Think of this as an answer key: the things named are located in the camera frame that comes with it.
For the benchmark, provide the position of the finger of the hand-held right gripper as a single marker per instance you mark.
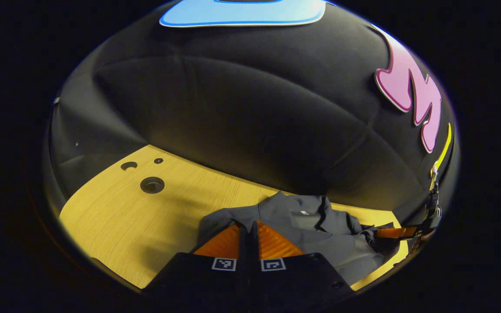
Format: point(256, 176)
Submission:
point(396, 232)

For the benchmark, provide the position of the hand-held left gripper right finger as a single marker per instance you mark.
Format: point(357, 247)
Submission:
point(285, 282)

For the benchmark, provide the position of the black backdrop cloth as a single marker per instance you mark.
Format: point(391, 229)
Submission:
point(250, 108)

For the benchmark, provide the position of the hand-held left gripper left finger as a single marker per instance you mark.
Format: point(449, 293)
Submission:
point(215, 282)

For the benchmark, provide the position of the grey button-up shirt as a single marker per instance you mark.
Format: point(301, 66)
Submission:
point(333, 239)

